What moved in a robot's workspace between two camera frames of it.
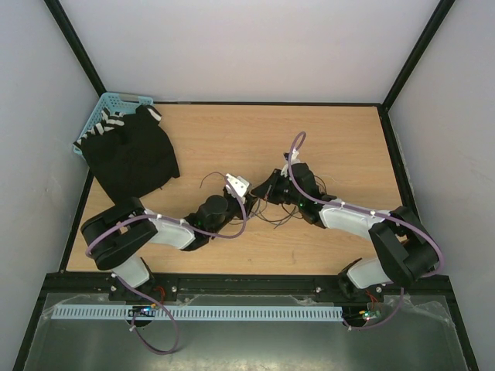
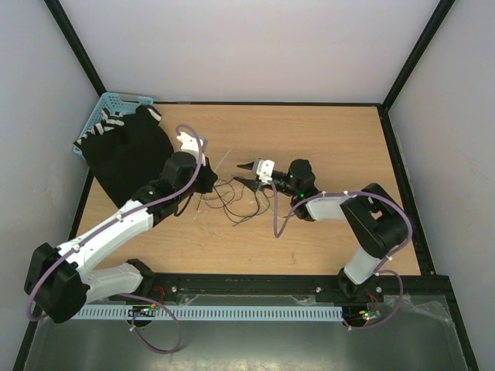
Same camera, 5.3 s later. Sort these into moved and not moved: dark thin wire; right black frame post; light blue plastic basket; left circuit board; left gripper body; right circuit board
Moved: dark thin wire; left gripper body
Not moved: right black frame post; right circuit board; light blue plastic basket; left circuit board
